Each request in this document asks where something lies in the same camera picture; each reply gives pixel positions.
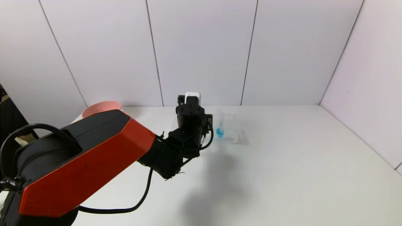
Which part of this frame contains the blue pigment test tube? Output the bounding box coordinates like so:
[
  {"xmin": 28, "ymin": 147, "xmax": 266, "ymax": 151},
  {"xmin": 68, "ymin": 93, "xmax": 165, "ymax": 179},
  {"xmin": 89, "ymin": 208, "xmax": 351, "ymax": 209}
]
[{"xmin": 217, "ymin": 109, "xmax": 225, "ymax": 138}]

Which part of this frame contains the clear acrylic test tube rack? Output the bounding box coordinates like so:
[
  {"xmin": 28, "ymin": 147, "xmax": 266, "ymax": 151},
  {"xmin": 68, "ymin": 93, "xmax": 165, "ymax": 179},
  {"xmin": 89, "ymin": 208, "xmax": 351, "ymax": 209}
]
[{"xmin": 172, "ymin": 112, "xmax": 241, "ymax": 144}]

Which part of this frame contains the pink plastic bowl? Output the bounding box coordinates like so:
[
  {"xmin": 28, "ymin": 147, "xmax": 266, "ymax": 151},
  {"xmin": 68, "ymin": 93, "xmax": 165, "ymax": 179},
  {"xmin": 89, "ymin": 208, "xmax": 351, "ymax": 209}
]
[{"xmin": 82, "ymin": 100, "xmax": 122, "ymax": 118}]

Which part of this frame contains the brown cardboard box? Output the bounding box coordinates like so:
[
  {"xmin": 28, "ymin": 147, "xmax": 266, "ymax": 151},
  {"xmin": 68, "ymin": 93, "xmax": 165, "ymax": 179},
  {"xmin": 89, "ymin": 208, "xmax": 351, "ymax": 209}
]
[{"xmin": 14, "ymin": 133, "xmax": 40, "ymax": 147}]

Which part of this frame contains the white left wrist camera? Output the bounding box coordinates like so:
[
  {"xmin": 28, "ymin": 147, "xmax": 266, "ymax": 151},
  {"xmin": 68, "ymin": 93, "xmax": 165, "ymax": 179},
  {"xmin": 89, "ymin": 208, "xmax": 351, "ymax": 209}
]
[{"xmin": 185, "ymin": 92, "xmax": 201, "ymax": 106}]

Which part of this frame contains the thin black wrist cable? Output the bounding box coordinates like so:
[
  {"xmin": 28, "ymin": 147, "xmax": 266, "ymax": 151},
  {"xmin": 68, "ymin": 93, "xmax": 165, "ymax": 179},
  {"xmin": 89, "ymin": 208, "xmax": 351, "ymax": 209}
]
[{"xmin": 188, "ymin": 121, "xmax": 215, "ymax": 151}]

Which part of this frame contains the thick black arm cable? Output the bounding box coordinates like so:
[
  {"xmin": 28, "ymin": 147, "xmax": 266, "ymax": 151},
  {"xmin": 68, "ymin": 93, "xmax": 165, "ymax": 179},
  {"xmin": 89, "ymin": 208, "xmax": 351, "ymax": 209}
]
[
  {"xmin": 0, "ymin": 123, "xmax": 83, "ymax": 189},
  {"xmin": 77, "ymin": 168, "xmax": 154, "ymax": 214}
]

